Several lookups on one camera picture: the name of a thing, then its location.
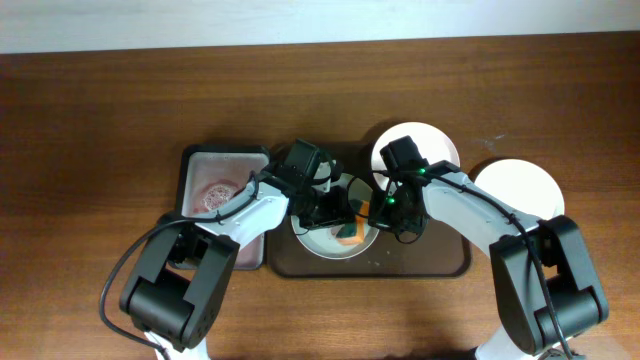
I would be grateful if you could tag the orange green scrub sponge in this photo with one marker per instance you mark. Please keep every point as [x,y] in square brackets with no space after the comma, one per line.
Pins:
[353,233]

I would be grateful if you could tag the small tray with soapy water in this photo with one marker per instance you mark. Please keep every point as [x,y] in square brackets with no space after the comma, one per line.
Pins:
[211,174]

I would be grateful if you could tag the pale green plate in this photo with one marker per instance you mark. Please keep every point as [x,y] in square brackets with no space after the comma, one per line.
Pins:
[321,242]

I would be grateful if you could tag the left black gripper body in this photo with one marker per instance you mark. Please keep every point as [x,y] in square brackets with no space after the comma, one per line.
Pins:
[323,208]

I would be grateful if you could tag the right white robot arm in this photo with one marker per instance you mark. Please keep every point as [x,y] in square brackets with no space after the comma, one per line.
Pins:
[546,286]

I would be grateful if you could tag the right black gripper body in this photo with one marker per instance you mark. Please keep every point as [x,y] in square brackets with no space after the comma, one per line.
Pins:
[393,216]

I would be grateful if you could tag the large brown serving tray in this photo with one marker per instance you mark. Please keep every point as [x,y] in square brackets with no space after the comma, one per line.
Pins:
[439,252]

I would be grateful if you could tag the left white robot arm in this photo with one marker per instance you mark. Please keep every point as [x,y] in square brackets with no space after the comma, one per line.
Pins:
[176,288]

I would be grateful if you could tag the pinkish white plate top right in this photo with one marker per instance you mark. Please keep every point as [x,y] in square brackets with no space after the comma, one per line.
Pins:
[432,143]

